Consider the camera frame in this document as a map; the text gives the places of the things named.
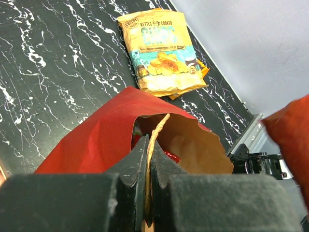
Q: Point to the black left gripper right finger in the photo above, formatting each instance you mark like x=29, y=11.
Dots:
x=185, y=202

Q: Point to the black left gripper left fingers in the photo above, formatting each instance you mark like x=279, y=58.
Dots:
x=112, y=201

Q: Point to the red skittles candy bag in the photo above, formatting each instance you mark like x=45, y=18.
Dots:
x=173, y=157

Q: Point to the red brown paper bag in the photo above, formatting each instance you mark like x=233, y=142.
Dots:
x=105, y=137

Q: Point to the red doritos chip bag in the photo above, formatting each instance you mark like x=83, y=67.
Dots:
x=289, y=129

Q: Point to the orange honey dijon chip bag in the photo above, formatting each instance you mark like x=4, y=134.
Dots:
x=204, y=71

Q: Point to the gold teal kettle chips bag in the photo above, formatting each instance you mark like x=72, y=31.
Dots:
x=161, y=52

